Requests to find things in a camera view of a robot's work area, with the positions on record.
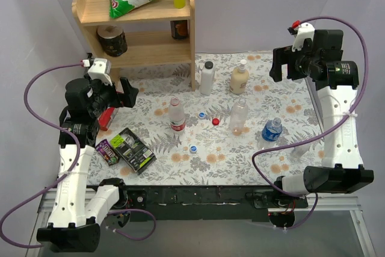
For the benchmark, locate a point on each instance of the wooden shelf unit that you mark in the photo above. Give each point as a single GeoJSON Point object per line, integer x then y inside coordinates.
{"type": "Point", "coordinates": [146, 48]}

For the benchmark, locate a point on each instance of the black green product box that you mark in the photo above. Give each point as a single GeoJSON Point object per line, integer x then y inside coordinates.
{"type": "Point", "coordinates": [133, 151]}

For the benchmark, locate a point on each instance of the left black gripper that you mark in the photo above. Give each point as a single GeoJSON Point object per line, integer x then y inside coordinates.
{"type": "Point", "coordinates": [119, 97]}

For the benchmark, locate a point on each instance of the clear bottle red label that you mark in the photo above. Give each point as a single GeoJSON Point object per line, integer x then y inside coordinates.
{"type": "Point", "coordinates": [177, 116]}

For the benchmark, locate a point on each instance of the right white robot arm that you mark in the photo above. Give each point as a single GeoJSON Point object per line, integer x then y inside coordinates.
{"type": "Point", "coordinates": [342, 170]}

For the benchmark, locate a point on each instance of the red rectangular box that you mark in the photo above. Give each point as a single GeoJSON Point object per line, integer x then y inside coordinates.
{"type": "Point", "coordinates": [106, 118]}

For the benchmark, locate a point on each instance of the white bottle black cap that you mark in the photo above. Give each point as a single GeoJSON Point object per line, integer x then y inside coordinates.
{"type": "Point", "coordinates": [207, 78]}

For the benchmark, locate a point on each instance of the blue label water bottle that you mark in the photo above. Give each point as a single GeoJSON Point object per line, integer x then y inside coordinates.
{"type": "Point", "coordinates": [271, 133]}

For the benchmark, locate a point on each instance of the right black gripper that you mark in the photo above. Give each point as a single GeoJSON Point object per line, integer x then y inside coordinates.
{"type": "Point", "coordinates": [289, 64]}

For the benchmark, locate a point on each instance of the dark round canister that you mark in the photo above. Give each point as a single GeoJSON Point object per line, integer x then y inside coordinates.
{"type": "Point", "coordinates": [112, 40]}

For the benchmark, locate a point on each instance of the dark can on shelf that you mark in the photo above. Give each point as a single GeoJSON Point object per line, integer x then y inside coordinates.
{"type": "Point", "coordinates": [179, 29]}

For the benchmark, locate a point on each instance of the purple candy packet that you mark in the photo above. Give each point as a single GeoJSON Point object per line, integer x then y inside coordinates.
{"type": "Point", "coordinates": [107, 152]}

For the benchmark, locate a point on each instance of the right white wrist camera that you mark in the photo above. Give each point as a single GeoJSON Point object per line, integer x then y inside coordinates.
{"type": "Point", "coordinates": [301, 31]}

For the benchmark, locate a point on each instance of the beige pump lotion bottle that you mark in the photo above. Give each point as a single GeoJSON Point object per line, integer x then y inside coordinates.
{"type": "Point", "coordinates": [239, 78]}

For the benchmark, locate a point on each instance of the floral patterned table mat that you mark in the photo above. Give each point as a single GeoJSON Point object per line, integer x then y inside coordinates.
{"type": "Point", "coordinates": [221, 158]}

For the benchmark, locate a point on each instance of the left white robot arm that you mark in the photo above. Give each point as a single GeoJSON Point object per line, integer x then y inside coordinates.
{"type": "Point", "coordinates": [74, 224]}

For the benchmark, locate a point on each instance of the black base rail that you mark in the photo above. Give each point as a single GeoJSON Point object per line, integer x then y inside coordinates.
{"type": "Point", "coordinates": [207, 202]}

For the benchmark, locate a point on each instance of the clear plastic bottle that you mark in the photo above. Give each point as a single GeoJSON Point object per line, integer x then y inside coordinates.
{"type": "Point", "coordinates": [238, 116]}

